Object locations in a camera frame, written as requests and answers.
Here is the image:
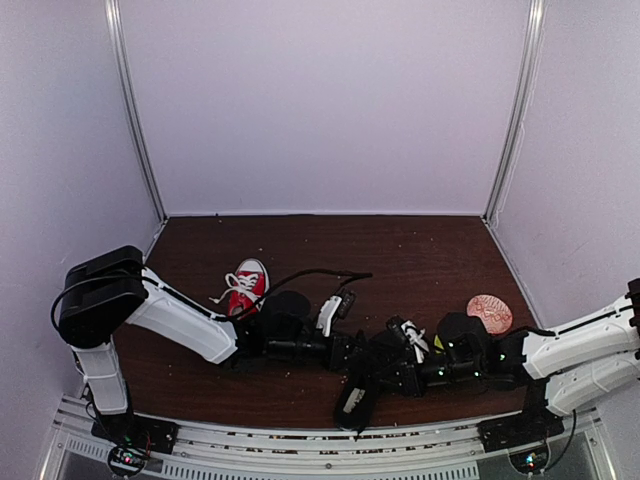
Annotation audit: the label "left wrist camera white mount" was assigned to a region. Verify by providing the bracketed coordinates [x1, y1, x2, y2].
[316, 289, 357, 338]

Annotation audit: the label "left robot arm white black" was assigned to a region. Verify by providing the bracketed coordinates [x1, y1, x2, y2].
[50, 245, 364, 445]

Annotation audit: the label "front aluminium rail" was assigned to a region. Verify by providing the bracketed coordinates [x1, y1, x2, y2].
[49, 399, 606, 480]

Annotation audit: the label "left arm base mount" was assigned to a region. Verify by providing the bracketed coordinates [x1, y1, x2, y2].
[85, 391, 179, 479]

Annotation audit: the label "right aluminium frame post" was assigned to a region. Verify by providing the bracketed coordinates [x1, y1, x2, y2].
[484, 0, 546, 227]

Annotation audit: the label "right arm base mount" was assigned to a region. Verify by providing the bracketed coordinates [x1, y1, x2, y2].
[477, 380, 564, 477]

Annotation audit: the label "lime green bowl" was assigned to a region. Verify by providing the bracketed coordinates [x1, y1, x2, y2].
[434, 336, 444, 353]

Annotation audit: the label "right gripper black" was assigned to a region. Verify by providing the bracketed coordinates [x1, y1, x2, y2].
[373, 352, 484, 401]

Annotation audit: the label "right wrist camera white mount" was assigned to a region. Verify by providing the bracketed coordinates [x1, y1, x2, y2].
[386, 316, 430, 365]

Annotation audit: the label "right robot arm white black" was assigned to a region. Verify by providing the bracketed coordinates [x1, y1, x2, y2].
[375, 280, 639, 442]

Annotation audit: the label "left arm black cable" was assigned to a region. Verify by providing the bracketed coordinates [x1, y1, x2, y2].
[49, 268, 374, 341]

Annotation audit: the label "red canvas sneaker white laces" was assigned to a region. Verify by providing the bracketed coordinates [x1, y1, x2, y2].
[209, 258, 270, 319]

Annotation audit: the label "left aluminium frame post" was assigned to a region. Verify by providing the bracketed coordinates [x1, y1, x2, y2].
[104, 0, 168, 223]

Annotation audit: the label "upturned shoe orange sole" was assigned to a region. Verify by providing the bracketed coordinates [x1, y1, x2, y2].
[333, 331, 403, 435]

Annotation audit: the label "aluminium frame post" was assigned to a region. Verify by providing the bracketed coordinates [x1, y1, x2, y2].
[104, 0, 168, 223]
[484, 0, 546, 227]

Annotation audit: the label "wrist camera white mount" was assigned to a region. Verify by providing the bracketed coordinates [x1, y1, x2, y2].
[316, 289, 357, 338]
[386, 316, 430, 365]

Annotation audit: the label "red patterned bowl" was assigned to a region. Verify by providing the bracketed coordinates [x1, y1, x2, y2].
[466, 294, 513, 335]

